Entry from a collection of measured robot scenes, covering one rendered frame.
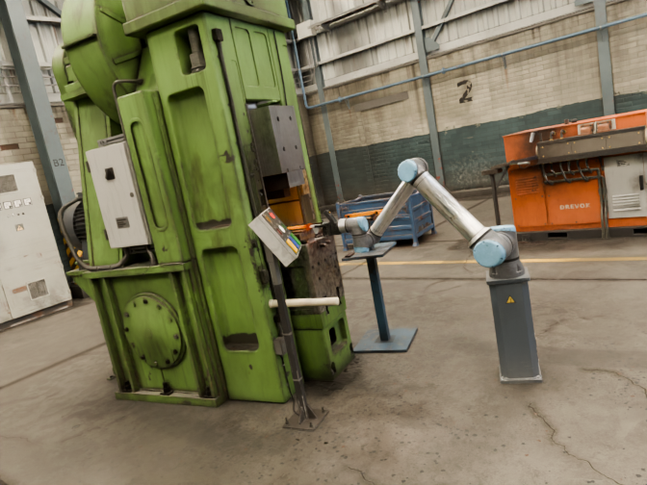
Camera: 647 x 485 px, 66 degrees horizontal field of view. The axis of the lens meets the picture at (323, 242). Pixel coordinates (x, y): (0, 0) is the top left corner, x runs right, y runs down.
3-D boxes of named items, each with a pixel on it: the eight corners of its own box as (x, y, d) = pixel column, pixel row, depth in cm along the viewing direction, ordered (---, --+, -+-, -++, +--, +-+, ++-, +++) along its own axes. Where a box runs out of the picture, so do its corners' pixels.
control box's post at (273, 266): (310, 418, 283) (271, 232, 265) (307, 421, 279) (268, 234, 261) (304, 417, 284) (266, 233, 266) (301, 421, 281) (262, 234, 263)
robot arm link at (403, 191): (424, 151, 288) (366, 235, 325) (414, 153, 278) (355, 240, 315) (438, 163, 285) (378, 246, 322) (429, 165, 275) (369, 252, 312)
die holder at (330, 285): (345, 293, 344) (333, 231, 337) (321, 314, 311) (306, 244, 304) (276, 297, 371) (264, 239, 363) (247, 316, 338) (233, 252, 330)
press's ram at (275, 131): (312, 166, 331) (299, 105, 325) (282, 173, 298) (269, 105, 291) (260, 176, 351) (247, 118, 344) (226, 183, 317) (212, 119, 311)
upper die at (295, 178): (305, 183, 321) (302, 168, 320) (289, 188, 304) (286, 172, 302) (251, 191, 341) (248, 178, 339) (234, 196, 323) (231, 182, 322)
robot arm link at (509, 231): (522, 252, 276) (518, 221, 273) (514, 261, 262) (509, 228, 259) (495, 253, 285) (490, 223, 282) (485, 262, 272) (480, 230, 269)
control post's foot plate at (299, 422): (331, 410, 286) (328, 395, 284) (313, 432, 267) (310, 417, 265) (298, 408, 296) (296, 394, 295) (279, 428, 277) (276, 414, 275)
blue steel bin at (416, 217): (438, 232, 738) (430, 184, 726) (418, 246, 673) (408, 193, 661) (366, 238, 804) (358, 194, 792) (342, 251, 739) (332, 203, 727)
